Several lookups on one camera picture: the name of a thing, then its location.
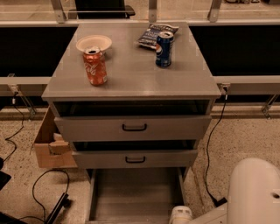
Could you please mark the grey bottom drawer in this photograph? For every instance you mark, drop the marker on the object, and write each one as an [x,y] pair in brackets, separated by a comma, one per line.
[134,196]

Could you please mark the grey drawer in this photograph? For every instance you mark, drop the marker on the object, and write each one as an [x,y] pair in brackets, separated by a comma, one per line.
[111,159]
[134,196]
[132,128]

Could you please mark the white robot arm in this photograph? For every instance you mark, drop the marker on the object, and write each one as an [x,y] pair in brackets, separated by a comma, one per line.
[253,198]

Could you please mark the grey middle drawer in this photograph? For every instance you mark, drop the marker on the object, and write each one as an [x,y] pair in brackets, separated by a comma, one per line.
[111,159]

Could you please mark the grey top drawer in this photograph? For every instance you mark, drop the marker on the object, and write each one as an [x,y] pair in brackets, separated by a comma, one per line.
[132,128]

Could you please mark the grey drawer cabinet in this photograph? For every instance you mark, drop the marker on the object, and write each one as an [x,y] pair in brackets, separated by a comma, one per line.
[135,85]

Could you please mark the black power adapter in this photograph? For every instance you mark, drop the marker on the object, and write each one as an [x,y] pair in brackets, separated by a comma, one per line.
[220,202]

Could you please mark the black stand leg left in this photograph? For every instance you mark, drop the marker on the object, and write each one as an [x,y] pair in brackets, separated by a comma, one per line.
[64,202]

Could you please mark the brown cardboard box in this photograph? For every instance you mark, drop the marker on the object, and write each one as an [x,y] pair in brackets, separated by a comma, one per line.
[51,150]

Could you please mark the blue pepsi can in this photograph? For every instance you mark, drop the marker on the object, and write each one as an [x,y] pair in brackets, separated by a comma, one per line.
[164,48]

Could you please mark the orange coca-cola can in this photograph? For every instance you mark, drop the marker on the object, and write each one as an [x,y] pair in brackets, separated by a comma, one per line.
[94,63]

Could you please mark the blue chip bag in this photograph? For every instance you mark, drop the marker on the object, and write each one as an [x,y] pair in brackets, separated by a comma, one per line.
[149,37]

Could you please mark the white paper bowl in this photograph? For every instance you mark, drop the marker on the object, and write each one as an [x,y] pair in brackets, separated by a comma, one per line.
[103,42]

